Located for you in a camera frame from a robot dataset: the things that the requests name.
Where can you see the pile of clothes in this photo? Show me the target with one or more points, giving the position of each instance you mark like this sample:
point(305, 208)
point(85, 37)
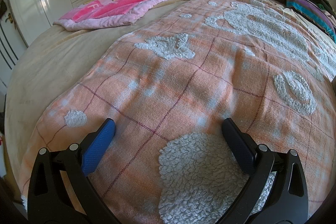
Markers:
point(324, 1)

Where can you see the beige bed sheet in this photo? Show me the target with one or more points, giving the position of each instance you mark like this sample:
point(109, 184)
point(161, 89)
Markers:
point(52, 61)

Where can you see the orange checked cloud blanket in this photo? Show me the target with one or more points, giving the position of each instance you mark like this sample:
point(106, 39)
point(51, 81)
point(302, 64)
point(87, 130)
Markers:
point(183, 82)

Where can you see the striped purple teal pillow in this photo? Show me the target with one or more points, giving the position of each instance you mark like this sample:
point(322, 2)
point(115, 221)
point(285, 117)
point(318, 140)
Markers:
point(312, 14)

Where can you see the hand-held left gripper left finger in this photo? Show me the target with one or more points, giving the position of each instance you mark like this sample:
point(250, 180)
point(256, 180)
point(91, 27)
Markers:
point(98, 145)

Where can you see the white door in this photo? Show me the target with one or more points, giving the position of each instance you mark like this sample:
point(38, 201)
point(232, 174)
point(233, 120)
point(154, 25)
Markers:
point(10, 45)

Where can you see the pink cartoon blanket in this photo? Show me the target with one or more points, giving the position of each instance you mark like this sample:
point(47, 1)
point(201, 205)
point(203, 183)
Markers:
point(118, 3)

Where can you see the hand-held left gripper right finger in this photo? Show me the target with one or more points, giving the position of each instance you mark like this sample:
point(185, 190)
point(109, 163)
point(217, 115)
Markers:
point(237, 145)

